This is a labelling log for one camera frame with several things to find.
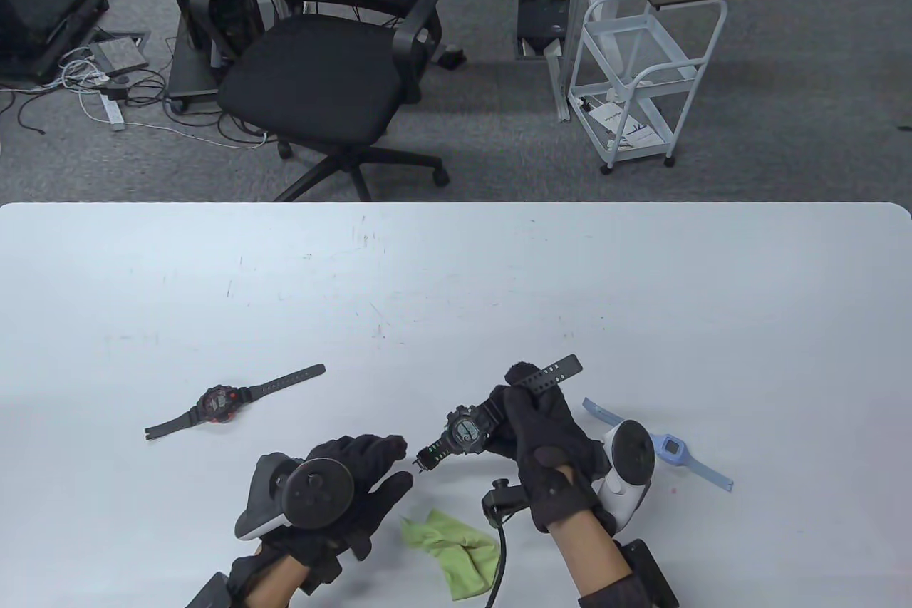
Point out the person's left hand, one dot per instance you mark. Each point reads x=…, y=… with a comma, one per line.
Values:
x=367, y=512

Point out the person's right hand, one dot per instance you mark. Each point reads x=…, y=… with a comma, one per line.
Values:
x=552, y=451

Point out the black watch with grey face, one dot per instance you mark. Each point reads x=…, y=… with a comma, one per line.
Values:
x=464, y=431

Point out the green cleaning cloth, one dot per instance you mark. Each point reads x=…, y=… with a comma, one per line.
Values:
x=463, y=558

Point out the light blue watch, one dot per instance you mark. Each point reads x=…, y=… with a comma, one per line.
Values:
x=673, y=447

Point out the black watch with red face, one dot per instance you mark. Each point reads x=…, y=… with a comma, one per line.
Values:
x=217, y=403

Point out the person's right forearm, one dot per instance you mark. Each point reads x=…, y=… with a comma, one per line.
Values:
x=591, y=554

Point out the person's left forearm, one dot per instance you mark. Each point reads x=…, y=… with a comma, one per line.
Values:
x=274, y=583

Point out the black forearm band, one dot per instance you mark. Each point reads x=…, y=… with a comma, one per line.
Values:
x=616, y=592

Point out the black glove sensor box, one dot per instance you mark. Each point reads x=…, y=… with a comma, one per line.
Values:
x=322, y=572
x=507, y=501

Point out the white paper booklet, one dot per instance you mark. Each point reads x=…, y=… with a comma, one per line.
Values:
x=620, y=127

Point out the white metal stand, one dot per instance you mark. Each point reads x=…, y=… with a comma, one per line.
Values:
x=558, y=80

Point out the small black floor device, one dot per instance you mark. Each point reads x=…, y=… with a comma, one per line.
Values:
x=450, y=58

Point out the black mesh office chair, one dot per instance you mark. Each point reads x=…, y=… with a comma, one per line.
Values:
x=313, y=80

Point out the black open floor hatch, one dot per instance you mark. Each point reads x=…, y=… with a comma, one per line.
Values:
x=541, y=16

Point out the white power strip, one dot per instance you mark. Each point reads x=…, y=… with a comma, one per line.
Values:
x=114, y=115

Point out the black computer cart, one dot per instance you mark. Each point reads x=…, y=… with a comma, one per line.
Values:
x=192, y=70

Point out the black power adapter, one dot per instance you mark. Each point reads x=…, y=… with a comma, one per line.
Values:
x=117, y=93

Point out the grey floor plate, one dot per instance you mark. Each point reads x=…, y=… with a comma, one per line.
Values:
x=117, y=52

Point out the black wrist camera unit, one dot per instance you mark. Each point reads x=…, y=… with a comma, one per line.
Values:
x=648, y=572
x=210, y=592

